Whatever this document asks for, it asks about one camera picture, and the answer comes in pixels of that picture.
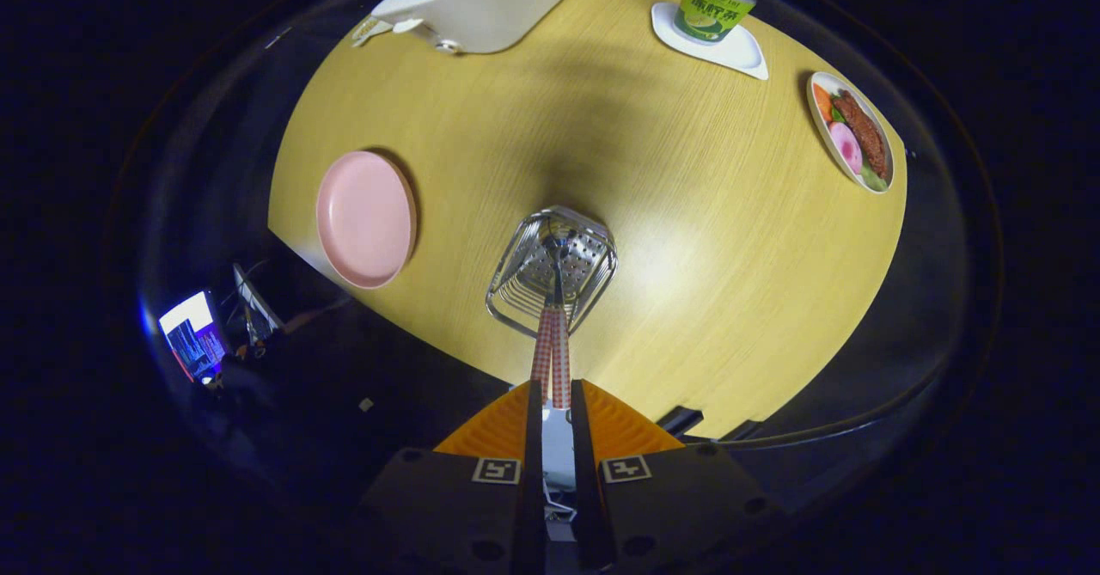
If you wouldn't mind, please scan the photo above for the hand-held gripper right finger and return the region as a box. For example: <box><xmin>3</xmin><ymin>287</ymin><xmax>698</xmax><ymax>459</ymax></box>
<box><xmin>571</xmin><ymin>379</ymin><xmax>779</xmax><ymax>575</ymax></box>

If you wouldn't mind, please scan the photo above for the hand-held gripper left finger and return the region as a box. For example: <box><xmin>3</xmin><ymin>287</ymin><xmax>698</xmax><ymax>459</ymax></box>
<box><xmin>361</xmin><ymin>380</ymin><xmax>546</xmax><ymax>575</ymax></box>

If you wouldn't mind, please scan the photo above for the spoon with checked handle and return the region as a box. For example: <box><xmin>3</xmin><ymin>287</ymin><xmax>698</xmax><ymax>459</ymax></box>
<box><xmin>547</xmin><ymin>227</ymin><xmax>575</xmax><ymax>410</ymax></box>

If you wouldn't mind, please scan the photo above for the fork with checked handle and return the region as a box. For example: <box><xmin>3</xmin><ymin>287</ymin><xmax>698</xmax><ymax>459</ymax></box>
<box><xmin>529</xmin><ymin>248</ymin><xmax>559</xmax><ymax>387</ymax></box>

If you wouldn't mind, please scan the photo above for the pink plate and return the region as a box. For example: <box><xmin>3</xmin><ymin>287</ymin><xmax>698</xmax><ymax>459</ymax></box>
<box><xmin>315</xmin><ymin>150</ymin><xmax>419</xmax><ymax>291</ymax></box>

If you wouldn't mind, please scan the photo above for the lit computer monitor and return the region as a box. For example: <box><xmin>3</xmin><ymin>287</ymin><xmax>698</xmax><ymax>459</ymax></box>
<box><xmin>159</xmin><ymin>291</ymin><xmax>231</xmax><ymax>384</ymax></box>

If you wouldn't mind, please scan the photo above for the white plate of food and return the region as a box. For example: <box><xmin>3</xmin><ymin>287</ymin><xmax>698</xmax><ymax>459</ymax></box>
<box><xmin>806</xmin><ymin>72</ymin><xmax>896</xmax><ymax>195</ymax></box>

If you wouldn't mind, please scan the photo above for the white coaster dish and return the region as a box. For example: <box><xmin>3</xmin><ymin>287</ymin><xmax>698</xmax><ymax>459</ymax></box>
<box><xmin>651</xmin><ymin>1</ymin><xmax>770</xmax><ymax>82</ymax></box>

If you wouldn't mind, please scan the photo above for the white toaster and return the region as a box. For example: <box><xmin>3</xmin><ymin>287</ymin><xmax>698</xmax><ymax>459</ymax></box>
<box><xmin>371</xmin><ymin>0</ymin><xmax>577</xmax><ymax>54</ymax></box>

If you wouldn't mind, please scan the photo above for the white divided sauce dish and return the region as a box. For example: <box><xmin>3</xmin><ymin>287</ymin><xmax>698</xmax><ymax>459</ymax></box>
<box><xmin>351</xmin><ymin>15</ymin><xmax>405</xmax><ymax>47</ymax></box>

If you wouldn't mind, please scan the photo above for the green label drink bottle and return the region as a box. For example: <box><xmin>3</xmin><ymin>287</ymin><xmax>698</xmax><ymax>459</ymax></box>
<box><xmin>673</xmin><ymin>0</ymin><xmax>757</xmax><ymax>46</ymax></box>

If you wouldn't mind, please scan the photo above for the metal wire basket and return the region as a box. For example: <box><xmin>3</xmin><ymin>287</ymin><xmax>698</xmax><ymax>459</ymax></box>
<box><xmin>485</xmin><ymin>205</ymin><xmax>618</xmax><ymax>339</ymax></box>

